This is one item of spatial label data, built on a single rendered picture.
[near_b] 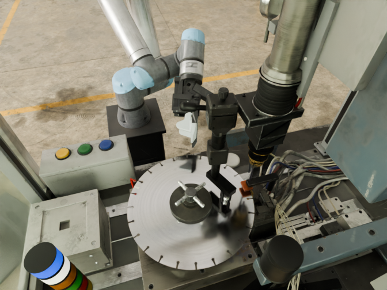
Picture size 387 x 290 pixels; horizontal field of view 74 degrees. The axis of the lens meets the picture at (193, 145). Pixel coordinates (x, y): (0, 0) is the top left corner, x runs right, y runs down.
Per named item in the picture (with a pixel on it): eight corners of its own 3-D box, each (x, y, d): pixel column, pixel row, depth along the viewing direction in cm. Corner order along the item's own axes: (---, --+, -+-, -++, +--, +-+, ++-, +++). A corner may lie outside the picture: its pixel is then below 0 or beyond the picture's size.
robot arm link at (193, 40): (198, 43, 88) (209, 30, 81) (197, 73, 87) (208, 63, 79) (177, 37, 85) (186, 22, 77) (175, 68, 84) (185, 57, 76)
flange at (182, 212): (184, 178, 73) (184, 173, 71) (219, 197, 69) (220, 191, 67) (160, 209, 67) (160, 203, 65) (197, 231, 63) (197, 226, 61)
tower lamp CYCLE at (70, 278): (48, 294, 43) (41, 289, 41) (50, 266, 46) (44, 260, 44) (76, 285, 44) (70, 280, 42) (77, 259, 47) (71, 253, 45)
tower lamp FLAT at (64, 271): (40, 289, 41) (31, 283, 39) (43, 260, 44) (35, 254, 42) (70, 280, 42) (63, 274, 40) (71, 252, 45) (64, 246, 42)
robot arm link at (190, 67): (203, 71, 85) (204, 59, 76) (203, 84, 84) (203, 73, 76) (181, 70, 85) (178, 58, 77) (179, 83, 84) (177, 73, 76)
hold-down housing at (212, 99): (206, 168, 60) (210, 98, 45) (203, 153, 63) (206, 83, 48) (230, 166, 61) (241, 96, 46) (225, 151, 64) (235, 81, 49)
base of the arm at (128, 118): (116, 110, 125) (112, 93, 117) (147, 105, 127) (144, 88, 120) (119, 131, 115) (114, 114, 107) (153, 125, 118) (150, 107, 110)
